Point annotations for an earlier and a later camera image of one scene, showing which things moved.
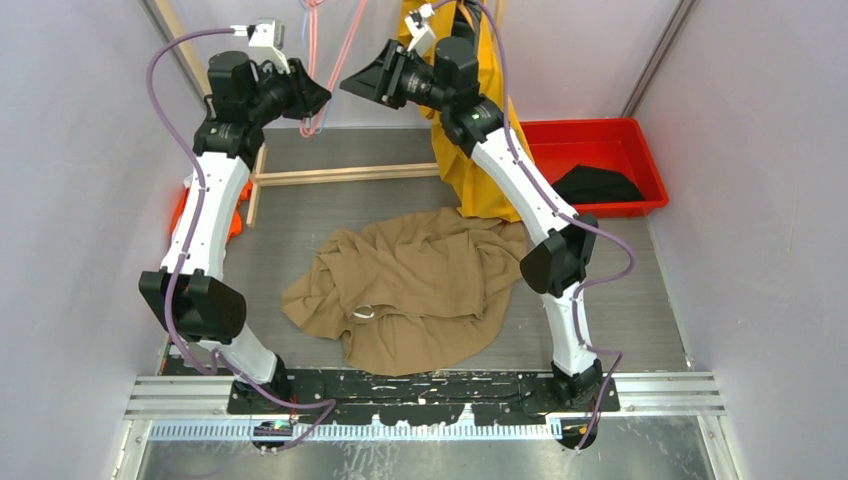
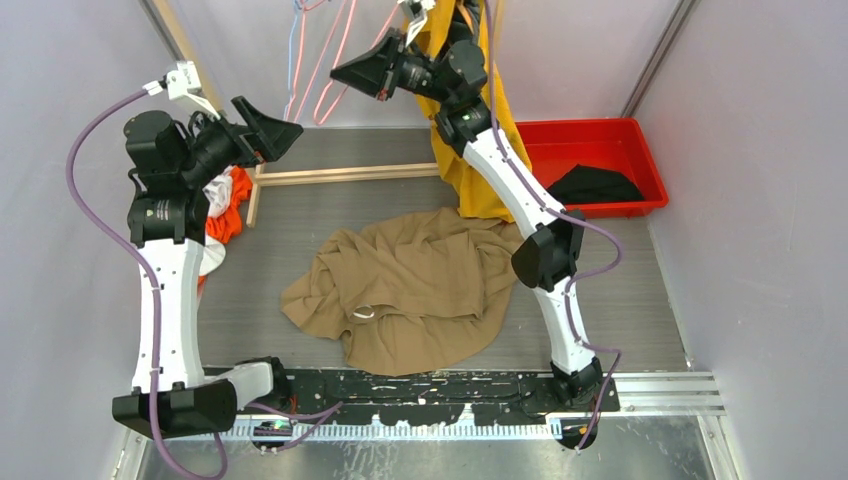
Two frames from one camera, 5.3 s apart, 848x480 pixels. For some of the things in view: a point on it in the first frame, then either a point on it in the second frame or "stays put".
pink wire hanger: [312, 7] → [337, 58]
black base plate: [494, 396] stays put
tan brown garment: [404, 297] stays put
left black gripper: [308, 96] → [268, 142]
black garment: [597, 184] stays put
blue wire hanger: [304, 16] → [298, 4]
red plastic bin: [608, 143] stays put
